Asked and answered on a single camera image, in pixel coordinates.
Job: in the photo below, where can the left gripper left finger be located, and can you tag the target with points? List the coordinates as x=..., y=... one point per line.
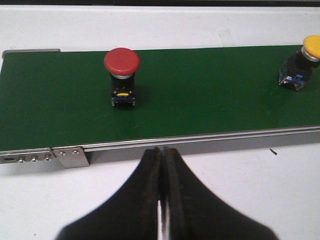
x=130, y=214

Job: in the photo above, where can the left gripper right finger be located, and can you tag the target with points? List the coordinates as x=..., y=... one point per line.
x=196, y=213

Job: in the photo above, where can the green conveyor belt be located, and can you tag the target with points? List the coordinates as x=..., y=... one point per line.
x=200, y=100

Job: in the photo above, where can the aluminium conveyor frame rail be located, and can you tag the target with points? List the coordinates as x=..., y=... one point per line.
x=225, y=140

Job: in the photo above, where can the left conveyor support bracket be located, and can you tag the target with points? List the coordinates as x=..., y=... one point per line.
x=71, y=157

